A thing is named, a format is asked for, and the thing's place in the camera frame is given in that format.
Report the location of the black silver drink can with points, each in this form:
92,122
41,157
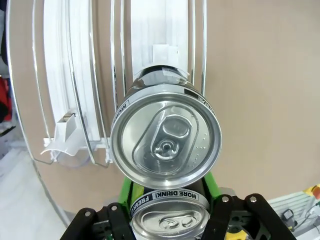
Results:
165,140
170,220

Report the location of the black power adapter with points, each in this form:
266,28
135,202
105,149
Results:
288,215

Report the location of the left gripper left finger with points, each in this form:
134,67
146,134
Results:
82,225

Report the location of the white slotted panel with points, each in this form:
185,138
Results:
287,202

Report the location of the white dispenser pusher paddle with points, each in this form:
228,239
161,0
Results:
67,140

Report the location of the red garment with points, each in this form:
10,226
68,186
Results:
5,100

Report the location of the yellow emergency stop button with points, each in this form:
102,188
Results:
313,192

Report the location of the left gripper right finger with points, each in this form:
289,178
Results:
262,220

